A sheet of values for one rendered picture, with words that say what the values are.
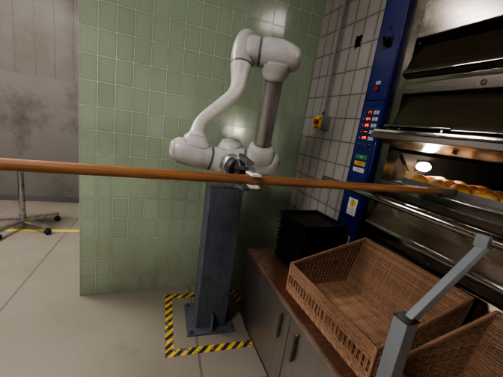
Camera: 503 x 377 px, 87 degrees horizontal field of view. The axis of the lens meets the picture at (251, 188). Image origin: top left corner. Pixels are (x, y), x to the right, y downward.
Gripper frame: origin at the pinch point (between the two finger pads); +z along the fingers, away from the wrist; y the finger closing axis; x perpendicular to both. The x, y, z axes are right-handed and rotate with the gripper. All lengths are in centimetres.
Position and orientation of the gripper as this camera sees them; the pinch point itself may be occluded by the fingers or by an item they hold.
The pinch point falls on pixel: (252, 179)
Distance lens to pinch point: 86.4
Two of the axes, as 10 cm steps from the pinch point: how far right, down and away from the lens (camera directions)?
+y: -1.4, 9.6, 2.3
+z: 3.5, 2.6, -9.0
